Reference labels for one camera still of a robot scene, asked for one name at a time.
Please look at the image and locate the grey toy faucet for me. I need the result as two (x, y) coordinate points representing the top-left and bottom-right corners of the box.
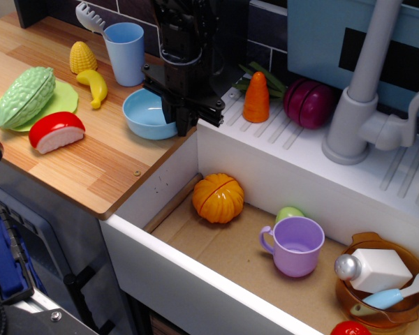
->
(322, 1), (419, 165)

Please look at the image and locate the purple toy onion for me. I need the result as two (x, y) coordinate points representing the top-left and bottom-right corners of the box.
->
(284, 78), (337, 130)

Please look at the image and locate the green toy bitter gourd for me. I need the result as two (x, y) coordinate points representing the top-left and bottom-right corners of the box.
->
(0, 67), (56, 129)

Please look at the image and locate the white toy salt shaker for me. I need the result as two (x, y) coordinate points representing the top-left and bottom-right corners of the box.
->
(334, 248), (413, 294)

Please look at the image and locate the orange toy carrot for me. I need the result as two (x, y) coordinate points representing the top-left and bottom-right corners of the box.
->
(232, 61), (287, 123)

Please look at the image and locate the yellow toy banana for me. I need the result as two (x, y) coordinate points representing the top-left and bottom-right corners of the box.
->
(76, 69), (108, 110)

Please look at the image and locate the purple plastic mug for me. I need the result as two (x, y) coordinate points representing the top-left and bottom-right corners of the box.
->
(259, 216), (325, 278)

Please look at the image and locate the amber transparent toy pot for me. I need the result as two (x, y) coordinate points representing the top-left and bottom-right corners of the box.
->
(335, 232), (419, 331)

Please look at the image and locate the light blue plastic bowl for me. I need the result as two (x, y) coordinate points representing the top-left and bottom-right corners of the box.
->
(122, 89), (178, 140)

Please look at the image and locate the red toy tomato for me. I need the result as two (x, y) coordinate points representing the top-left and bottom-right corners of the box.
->
(330, 321), (372, 335)

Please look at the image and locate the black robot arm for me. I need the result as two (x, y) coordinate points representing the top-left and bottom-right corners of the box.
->
(142, 1), (225, 136)

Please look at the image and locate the blue clamp device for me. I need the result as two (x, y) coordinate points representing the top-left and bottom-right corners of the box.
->
(0, 212), (34, 304)

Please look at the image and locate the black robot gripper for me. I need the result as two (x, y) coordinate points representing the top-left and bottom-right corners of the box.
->
(142, 51), (226, 137)

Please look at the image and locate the yellow toy corn cob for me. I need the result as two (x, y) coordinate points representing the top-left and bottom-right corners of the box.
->
(69, 41), (98, 74)

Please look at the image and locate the orange toy pumpkin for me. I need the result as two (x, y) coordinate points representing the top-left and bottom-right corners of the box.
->
(192, 173), (244, 224)

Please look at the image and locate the light green plastic plate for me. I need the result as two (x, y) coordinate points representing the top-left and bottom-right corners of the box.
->
(11, 81), (78, 132)

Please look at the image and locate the light blue backsplash panel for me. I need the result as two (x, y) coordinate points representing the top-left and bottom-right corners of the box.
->
(288, 1), (419, 111)

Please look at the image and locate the blue handled white spatula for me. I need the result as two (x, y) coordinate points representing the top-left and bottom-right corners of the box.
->
(363, 273), (419, 310)

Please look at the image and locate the light blue plastic cup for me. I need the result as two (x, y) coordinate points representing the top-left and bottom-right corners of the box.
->
(105, 22), (145, 87)

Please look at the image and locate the light green toy fruit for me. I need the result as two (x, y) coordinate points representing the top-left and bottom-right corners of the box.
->
(275, 206), (304, 223)

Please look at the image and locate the red and white toy sushi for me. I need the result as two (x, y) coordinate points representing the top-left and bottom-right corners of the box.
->
(29, 112), (86, 154)

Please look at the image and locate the white toy sink unit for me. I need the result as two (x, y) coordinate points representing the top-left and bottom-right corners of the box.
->
(101, 90), (419, 334)

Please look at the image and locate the white plastic pasta server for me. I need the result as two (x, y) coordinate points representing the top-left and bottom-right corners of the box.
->
(75, 2), (111, 41)

